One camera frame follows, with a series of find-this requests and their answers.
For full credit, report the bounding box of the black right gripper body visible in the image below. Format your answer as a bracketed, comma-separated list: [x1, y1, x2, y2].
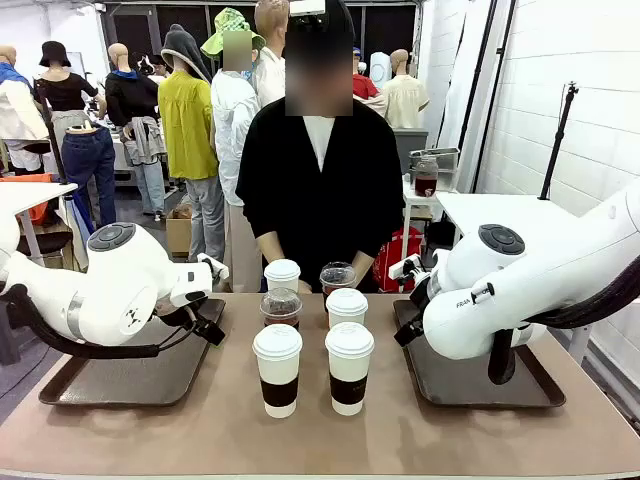
[408, 273, 436, 321]

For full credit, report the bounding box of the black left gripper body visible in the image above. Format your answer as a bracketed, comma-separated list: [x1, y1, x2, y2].
[154, 298, 207, 331]

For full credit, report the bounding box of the white paper cup black sleeve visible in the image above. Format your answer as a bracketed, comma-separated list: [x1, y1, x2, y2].
[263, 258, 303, 294]
[325, 287, 370, 330]
[251, 323, 304, 420]
[324, 321, 376, 417]

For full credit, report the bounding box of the clear plastic iced coffee cup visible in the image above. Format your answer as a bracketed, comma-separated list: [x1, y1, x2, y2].
[319, 260, 358, 302]
[259, 287, 304, 331]

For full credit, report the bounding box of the person's left forearm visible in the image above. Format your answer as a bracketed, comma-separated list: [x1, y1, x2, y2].
[351, 249, 377, 284]

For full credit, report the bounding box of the person's right forearm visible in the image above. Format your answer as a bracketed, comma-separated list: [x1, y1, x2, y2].
[255, 230, 288, 269]

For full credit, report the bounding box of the dark brown plastic tray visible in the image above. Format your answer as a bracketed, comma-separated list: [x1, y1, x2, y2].
[38, 298, 227, 407]
[392, 298, 567, 409]

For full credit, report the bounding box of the red shopping bag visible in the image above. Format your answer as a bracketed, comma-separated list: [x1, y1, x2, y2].
[373, 225, 424, 294]

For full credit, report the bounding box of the cardboard box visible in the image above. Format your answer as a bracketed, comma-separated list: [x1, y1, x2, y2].
[165, 204, 194, 259]

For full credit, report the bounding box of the glass jar of dark liquid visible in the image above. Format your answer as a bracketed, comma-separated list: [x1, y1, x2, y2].
[413, 155, 441, 198]

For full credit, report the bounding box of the person in black cardigan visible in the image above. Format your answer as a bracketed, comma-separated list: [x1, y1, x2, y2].
[235, 0, 406, 294]

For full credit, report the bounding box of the mannequin torso in blue jeans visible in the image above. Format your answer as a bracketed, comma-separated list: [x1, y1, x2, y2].
[60, 124, 118, 227]

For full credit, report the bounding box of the white work table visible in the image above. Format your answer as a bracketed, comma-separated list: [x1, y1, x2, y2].
[0, 181, 80, 267]

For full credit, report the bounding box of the mannequin in yellow shirt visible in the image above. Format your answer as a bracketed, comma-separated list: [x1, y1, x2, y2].
[157, 23, 227, 262]

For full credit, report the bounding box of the figure with green bucket hat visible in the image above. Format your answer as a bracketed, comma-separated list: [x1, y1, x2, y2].
[200, 6, 267, 294]

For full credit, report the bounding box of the mannequin in cream shirt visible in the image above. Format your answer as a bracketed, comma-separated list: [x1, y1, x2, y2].
[381, 48, 431, 129]

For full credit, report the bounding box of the black tripod pole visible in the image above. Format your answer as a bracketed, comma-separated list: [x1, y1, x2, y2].
[538, 81, 581, 202]

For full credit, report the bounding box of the mannequin in black sweater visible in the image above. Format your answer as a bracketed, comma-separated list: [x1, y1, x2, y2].
[103, 42, 167, 217]

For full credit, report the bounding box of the figure in red shirt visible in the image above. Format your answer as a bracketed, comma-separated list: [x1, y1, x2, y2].
[352, 46, 387, 117]

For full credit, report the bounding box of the white cylindrical appliance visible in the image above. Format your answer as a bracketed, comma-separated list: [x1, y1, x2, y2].
[370, 50, 394, 91]

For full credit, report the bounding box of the mannequin with black hat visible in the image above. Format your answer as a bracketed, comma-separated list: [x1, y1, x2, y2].
[32, 40, 109, 147]

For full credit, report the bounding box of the mannequin with blue vest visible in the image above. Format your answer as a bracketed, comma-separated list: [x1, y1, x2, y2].
[0, 44, 50, 174]

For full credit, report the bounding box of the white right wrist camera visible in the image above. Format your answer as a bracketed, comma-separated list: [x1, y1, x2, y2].
[388, 253, 422, 282]

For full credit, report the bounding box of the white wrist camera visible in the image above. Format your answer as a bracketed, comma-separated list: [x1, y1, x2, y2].
[196, 252, 231, 282]
[388, 253, 422, 282]

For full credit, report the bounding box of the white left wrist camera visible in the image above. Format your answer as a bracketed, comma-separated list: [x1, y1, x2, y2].
[196, 252, 231, 282]

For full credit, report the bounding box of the black left arm cable bundle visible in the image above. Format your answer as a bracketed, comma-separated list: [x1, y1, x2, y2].
[0, 283, 197, 361]

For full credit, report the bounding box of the white head-mounted camera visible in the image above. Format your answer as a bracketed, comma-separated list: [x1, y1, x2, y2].
[288, 0, 327, 17]

